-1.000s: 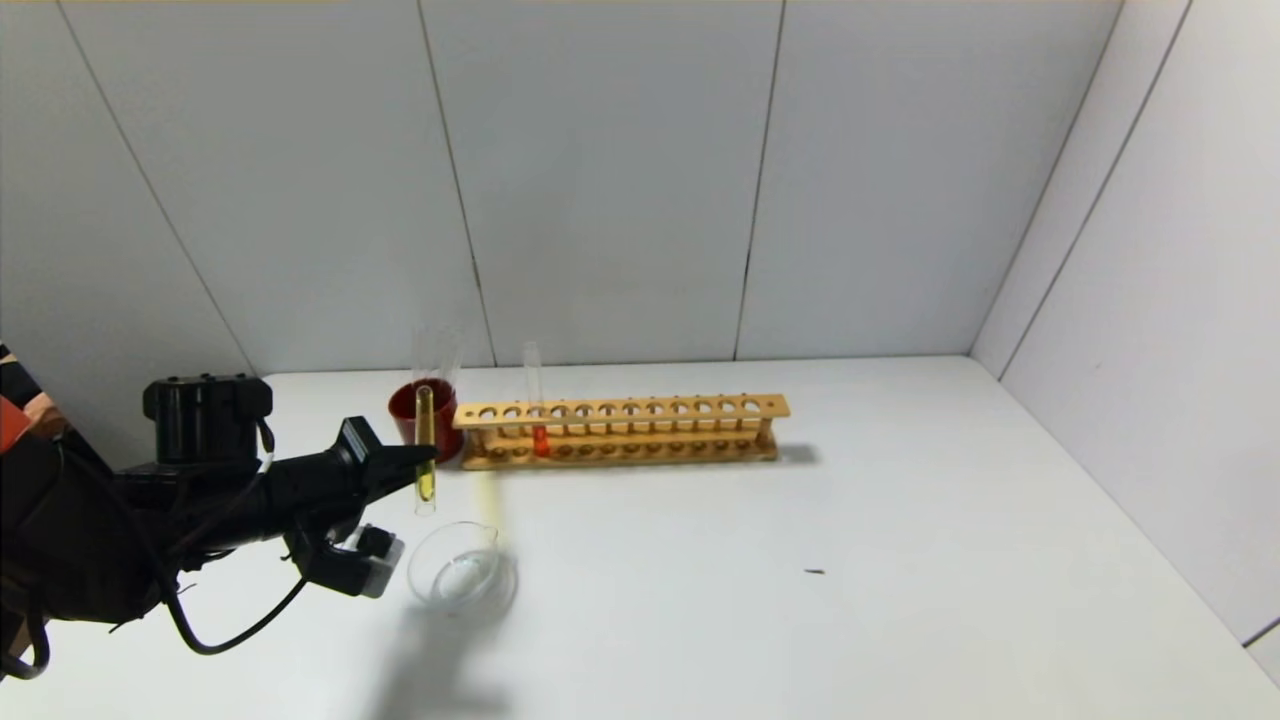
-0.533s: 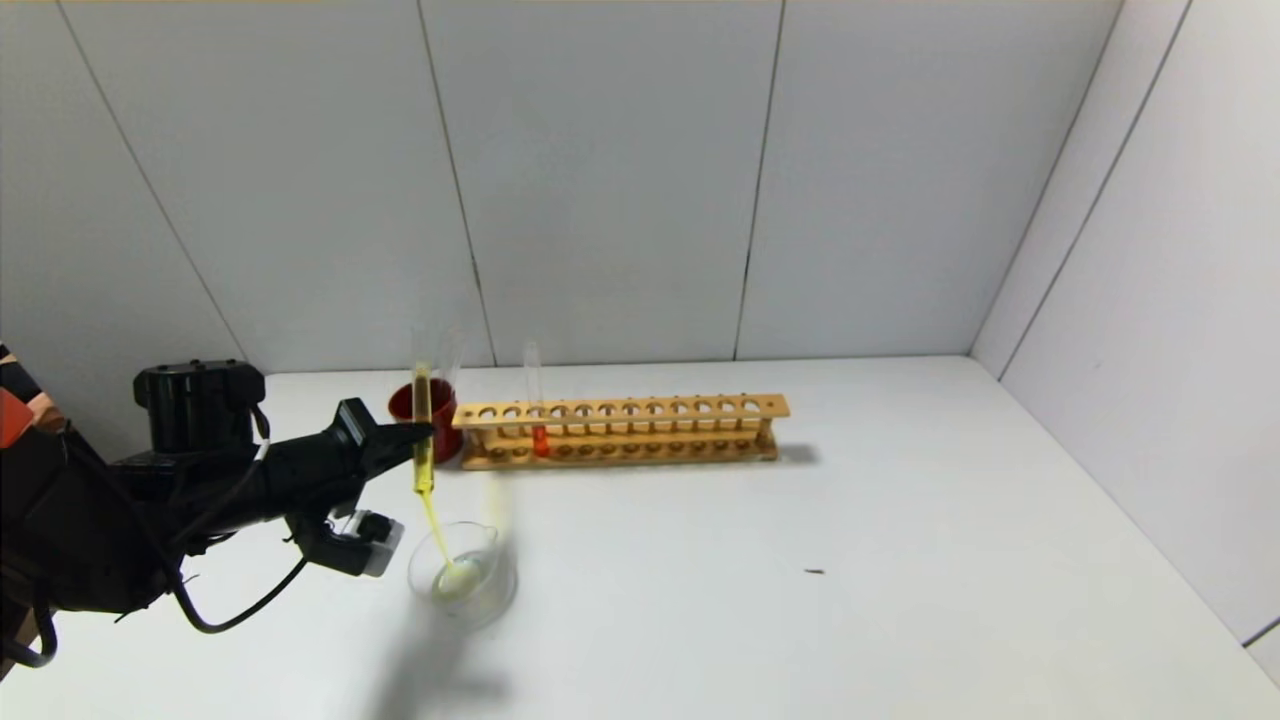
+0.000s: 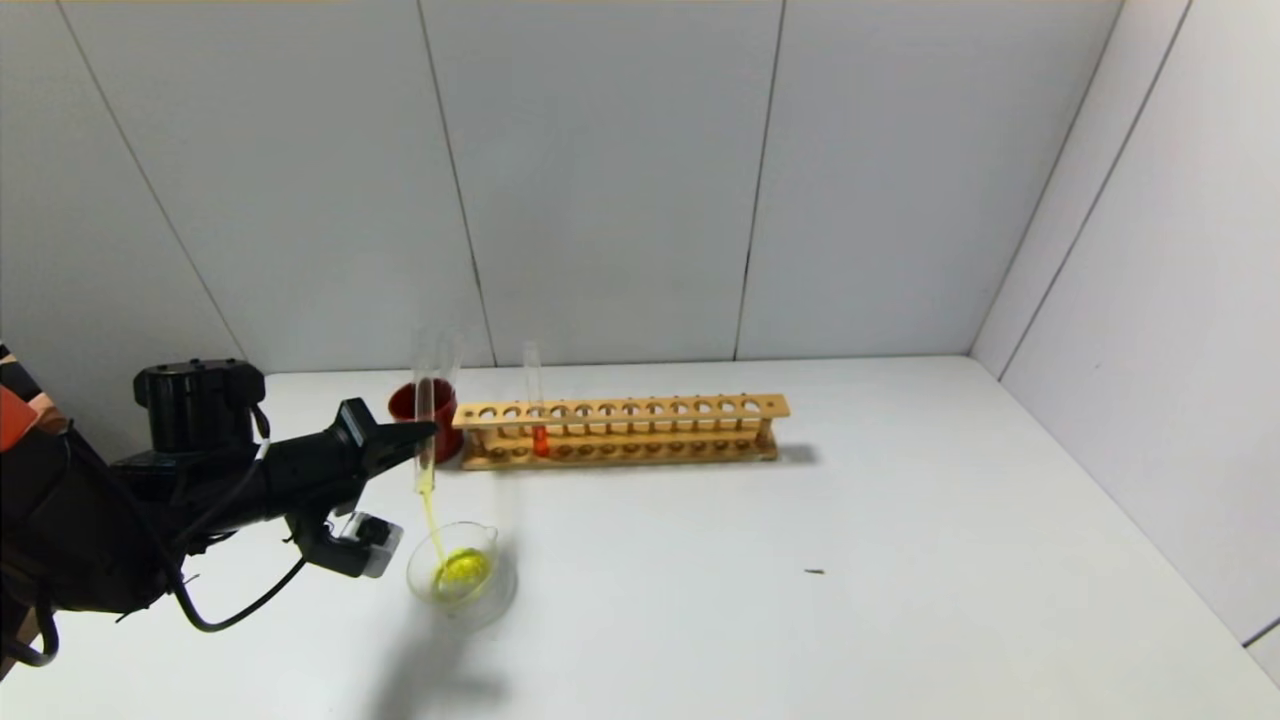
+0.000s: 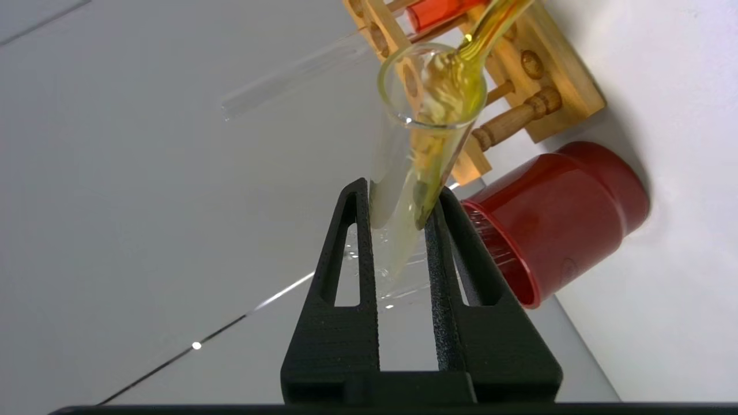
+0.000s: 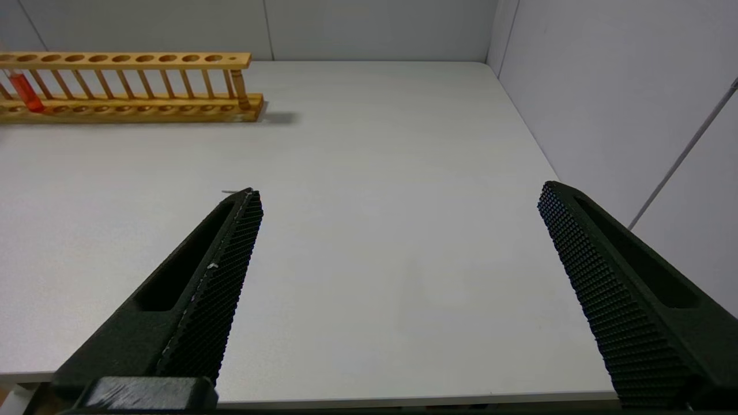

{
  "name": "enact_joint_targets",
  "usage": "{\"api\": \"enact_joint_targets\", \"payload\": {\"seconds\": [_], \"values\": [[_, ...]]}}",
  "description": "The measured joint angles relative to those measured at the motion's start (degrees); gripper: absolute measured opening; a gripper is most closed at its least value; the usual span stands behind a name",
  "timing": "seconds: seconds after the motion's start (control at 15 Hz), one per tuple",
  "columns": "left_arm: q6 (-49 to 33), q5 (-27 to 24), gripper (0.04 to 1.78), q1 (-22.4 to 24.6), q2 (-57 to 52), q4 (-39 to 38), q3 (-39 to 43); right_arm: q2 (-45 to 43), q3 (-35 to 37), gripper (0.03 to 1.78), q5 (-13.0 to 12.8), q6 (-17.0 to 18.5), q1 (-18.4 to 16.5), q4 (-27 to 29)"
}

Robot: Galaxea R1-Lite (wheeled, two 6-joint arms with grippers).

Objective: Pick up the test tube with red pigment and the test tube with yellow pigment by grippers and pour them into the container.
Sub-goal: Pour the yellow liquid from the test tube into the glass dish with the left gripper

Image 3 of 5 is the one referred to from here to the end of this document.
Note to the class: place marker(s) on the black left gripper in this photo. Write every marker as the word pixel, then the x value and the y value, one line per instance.
pixel 357 432

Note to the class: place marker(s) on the test tube with yellow pigment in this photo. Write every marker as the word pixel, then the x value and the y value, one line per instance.
pixel 425 400

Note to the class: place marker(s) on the test tube with red pigment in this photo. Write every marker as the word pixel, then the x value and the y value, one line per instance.
pixel 540 440

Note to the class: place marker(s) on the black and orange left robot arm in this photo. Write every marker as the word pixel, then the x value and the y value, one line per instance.
pixel 90 540

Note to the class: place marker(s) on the empty clear test tube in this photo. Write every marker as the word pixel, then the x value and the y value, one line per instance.
pixel 450 360
pixel 420 355

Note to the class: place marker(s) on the wooden test tube rack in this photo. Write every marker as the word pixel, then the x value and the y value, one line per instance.
pixel 640 408

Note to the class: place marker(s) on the dark red cup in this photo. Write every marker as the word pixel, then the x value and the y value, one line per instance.
pixel 402 410

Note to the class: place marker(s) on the clear glass beaker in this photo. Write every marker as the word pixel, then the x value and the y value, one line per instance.
pixel 470 600

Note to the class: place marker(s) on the white and grey wrist camera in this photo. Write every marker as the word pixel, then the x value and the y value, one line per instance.
pixel 365 545

